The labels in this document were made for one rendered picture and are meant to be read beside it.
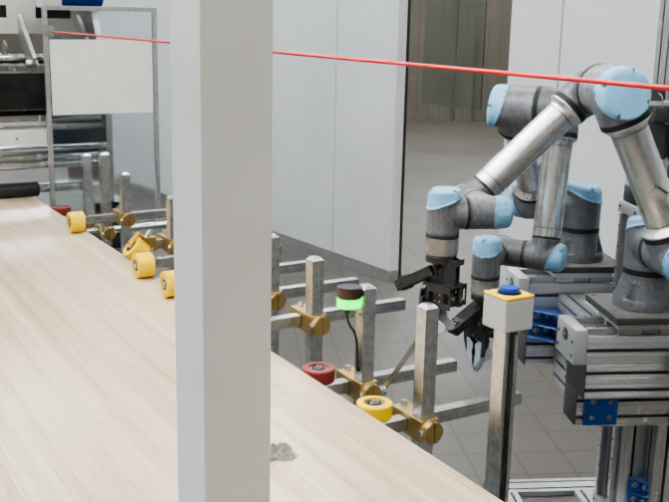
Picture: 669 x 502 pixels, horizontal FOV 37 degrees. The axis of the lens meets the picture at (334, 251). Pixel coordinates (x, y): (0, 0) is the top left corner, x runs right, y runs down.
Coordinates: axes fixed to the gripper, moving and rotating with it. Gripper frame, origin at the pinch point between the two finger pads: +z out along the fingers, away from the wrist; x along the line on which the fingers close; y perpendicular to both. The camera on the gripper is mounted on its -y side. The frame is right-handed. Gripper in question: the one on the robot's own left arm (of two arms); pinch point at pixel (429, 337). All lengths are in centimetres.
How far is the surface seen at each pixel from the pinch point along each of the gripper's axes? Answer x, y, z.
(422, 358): -12.9, 6.9, 0.0
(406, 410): -10.8, 1.8, 14.4
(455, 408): 0.4, 7.8, 15.7
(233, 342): -140, 77, -51
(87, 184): 74, -227, 1
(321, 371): -12.5, -22.2, 10.5
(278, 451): -53, 1, 10
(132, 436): -66, -27, 11
